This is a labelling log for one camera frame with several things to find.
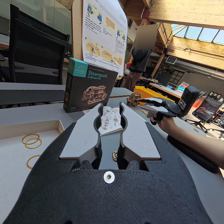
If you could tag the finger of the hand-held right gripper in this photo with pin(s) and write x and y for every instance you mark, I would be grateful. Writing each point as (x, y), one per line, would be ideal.
(154, 100)
(154, 109)

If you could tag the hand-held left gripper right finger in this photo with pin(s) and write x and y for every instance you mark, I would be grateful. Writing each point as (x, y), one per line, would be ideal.
(140, 138)

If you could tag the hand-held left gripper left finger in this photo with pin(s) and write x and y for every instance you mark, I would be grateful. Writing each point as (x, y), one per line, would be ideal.
(82, 138)

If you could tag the person's right forearm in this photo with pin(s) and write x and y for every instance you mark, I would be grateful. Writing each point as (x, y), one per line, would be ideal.
(201, 145)

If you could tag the assembled wooden mechanical model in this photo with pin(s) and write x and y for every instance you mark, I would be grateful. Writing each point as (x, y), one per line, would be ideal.
(133, 99)

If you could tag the black model kit box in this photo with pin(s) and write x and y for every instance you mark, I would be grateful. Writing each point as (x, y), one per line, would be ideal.
(89, 87)

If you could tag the person's right hand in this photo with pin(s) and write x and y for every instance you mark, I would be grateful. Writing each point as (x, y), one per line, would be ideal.
(165, 123)

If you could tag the yellow plastic bin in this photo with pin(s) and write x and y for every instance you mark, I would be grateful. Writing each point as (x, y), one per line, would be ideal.
(148, 92)

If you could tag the long background table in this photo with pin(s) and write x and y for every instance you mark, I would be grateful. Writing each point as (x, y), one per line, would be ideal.
(166, 89)

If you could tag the stack of colourful trays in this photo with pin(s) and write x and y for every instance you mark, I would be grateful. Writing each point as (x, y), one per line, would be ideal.
(182, 87)

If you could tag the orange traffic cone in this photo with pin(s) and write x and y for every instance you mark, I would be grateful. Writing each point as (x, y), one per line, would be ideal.
(195, 104)

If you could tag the open instruction booklet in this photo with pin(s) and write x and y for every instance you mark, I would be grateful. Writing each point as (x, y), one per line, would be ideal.
(110, 120)

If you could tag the black wheeled office chair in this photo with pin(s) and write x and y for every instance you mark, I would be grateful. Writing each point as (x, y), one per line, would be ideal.
(206, 112)
(218, 126)

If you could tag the black wrist rest pad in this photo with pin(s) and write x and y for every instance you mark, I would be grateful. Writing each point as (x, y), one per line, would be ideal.
(182, 147)

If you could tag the yellow rubber band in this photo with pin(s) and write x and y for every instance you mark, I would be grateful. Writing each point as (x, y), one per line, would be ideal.
(40, 142)
(28, 162)
(23, 138)

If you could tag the black desk divider panel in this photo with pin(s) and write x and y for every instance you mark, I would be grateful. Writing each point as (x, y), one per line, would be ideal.
(31, 97)

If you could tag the shallow white cardboard tray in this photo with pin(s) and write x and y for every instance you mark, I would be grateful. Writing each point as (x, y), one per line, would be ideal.
(14, 157)

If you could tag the skylight windows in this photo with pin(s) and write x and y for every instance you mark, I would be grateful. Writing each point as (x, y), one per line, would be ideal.
(196, 34)

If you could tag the printed instruction sheet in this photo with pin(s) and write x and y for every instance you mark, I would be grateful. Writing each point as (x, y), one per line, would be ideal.
(105, 35)

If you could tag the instruction poster on board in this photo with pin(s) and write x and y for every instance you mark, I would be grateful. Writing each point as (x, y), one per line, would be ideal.
(77, 35)

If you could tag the black mesh office chair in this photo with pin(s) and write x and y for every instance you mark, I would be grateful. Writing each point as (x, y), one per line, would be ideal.
(35, 43)

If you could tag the rounded wooden frame part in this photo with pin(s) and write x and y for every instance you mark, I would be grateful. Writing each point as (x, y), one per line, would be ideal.
(114, 157)

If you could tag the silver ventilation duct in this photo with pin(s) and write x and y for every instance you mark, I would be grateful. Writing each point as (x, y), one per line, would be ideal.
(197, 68)

